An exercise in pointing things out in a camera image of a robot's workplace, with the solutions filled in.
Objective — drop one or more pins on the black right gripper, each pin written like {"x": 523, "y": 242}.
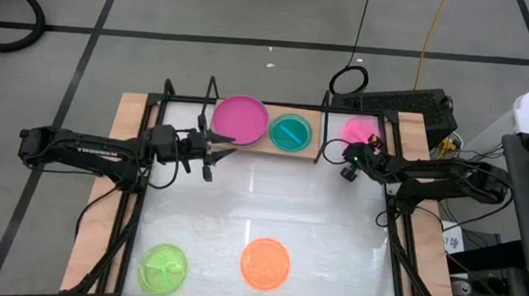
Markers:
{"x": 364, "y": 157}

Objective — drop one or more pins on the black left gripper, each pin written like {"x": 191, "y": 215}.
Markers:
{"x": 197, "y": 145}

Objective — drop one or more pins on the small translucent pink plate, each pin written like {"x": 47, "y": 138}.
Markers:
{"x": 357, "y": 128}

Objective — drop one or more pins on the large magenta plate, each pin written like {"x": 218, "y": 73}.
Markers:
{"x": 240, "y": 119}

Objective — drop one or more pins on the translucent cyan plate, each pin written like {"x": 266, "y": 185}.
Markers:
{"x": 290, "y": 132}

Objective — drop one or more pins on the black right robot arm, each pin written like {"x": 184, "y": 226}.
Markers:
{"x": 440, "y": 174}

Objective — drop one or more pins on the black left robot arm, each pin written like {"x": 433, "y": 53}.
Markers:
{"x": 96, "y": 152}

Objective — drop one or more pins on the yellow plug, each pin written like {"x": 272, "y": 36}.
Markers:
{"x": 447, "y": 144}

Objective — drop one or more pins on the white floor scrap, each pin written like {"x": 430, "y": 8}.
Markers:
{"x": 270, "y": 65}

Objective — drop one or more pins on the white paper label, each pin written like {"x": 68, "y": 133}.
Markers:
{"x": 453, "y": 238}

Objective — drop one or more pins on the translucent orange plate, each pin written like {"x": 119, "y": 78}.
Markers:
{"x": 265, "y": 264}

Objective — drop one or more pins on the translucent green plate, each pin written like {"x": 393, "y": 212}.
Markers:
{"x": 162, "y": 269}

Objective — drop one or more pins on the white tape roll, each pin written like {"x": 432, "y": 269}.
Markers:
{"x": 461, "y": 288}

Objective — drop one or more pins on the wooden shelf with black frame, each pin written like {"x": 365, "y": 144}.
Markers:
{"x": 317, "y": 124}

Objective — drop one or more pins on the black metal table frame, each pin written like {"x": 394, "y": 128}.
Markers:
{"x": 153, "y": 98}

